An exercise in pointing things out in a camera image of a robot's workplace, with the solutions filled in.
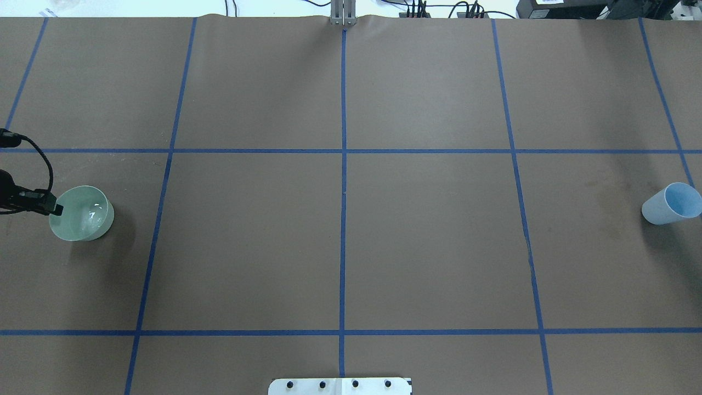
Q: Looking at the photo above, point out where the light green bowl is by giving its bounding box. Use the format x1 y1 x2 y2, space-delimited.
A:
49 185 115 242

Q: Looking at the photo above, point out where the aluminium frame post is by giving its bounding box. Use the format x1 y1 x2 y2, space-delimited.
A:
330 0 358 27

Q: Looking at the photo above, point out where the black camera cable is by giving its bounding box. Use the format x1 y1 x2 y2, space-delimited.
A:
16 134 55 198

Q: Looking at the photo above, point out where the black orange adapter box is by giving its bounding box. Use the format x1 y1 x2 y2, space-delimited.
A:
399 1 431 19

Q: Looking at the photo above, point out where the black box with label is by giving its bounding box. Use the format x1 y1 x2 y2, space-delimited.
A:
516 0 614 20

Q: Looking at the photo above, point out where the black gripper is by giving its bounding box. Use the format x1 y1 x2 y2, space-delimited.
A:
1 170 64 217

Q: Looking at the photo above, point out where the light blue plastic cup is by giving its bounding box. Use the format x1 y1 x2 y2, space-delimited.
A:
641 182 701 225

